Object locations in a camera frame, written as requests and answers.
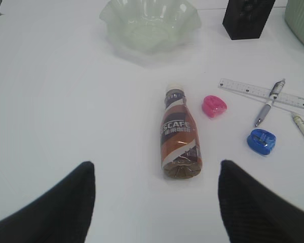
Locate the black mesh pen holder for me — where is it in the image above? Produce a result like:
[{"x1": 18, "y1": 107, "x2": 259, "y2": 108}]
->
[{"x1": 222, "y1": 0, "x2": 275, "y2": 40}]

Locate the pale green wavy glass plate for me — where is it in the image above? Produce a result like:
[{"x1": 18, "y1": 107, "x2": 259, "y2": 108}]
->
[{"x1": 99, "y1": 1, "x2": 202, "y2": 54}]

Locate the grey grip silver pen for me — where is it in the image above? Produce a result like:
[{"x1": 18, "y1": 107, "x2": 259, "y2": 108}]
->
[{"x1": 254, "y1": 79, "x2": 285, "y2": 127}]

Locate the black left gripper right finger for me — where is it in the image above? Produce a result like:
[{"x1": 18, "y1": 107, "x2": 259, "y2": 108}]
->
[{"x1": 218, "y1": 160, "x2": 304, "y2": 242}]

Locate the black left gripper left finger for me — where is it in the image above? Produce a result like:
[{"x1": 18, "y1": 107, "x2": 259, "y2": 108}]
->
[{"x1": 0, "y1": 161, "x2": 95, "y2": 242}]

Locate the clear plastic ruler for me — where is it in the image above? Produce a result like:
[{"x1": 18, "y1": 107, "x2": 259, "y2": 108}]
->
[{"x1": 218, "y1": 78, "x2": 304, "y2": 109}]

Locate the brown coffee bottle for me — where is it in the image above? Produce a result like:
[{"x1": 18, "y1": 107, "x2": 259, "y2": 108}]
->
[{"x1": 160, "y1": 84, "x2": 203, "y2": 179}]

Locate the pale green plastic basket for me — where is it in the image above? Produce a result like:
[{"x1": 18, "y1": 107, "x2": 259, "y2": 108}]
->
[{"x1": 285, "y1": 0, "x2": 304, "y2": 45}]

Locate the blue pencil sharpener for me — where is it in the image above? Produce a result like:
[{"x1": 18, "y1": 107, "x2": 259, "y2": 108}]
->
[{"x1": 247, "y1": 129, "x2": 276, "y2": 155}]

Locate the pink pencil sharpener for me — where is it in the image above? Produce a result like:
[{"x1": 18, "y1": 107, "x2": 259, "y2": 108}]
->
[{"x1": 202, "y1": 95, "x2": 227, "y2": 118}]

